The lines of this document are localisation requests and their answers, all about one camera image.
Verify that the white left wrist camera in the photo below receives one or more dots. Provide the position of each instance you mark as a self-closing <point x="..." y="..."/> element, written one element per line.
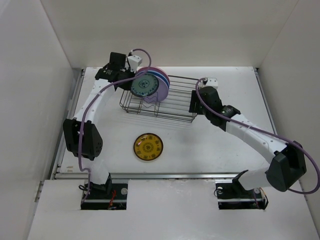
<point x="134" y="62"/>

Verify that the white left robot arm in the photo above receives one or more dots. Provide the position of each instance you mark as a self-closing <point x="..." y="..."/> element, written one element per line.
<point x="81" y="134"/>

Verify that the teal patterned plate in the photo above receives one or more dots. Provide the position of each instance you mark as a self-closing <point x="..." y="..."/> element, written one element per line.
<point x="144" y="85"/>

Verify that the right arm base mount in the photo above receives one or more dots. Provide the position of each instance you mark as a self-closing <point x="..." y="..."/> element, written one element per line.
<point x="232" y="196"/>

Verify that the wire dish rack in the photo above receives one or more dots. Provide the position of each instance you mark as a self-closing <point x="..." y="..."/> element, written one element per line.
<point x="175" y="107"/>

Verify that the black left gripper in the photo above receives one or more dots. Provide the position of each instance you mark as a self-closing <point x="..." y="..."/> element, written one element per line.
<point x="127" y="87"/>

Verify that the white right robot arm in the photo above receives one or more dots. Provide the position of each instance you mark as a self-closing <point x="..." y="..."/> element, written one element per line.
<point x="286" y="160"/>

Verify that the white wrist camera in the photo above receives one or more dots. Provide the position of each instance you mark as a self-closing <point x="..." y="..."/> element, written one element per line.
<point x="134" y="62"/>
<point x="210" y="82"/>

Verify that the aluminium front rail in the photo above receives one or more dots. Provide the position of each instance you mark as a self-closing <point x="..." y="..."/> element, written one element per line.
<point x="152" y="176"/>

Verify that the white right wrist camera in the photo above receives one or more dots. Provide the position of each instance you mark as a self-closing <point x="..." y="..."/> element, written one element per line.
<point x="210" y="82"/>

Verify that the lilac plate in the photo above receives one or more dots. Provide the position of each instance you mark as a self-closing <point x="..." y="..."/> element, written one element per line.
<point x="161" y="93"/>

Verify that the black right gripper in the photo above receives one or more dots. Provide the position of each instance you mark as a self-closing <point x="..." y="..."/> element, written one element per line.
<point x="193" y="100"/>

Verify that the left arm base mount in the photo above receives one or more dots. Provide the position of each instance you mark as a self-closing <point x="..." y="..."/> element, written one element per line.
<point x="114" y="200"/>

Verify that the pink plate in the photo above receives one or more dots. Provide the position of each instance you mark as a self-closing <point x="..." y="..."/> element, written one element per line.
<point x="152" y="69"/>

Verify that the yellow patterned plate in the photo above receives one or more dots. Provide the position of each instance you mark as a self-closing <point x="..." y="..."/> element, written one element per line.
<point x="148" y="147"/>

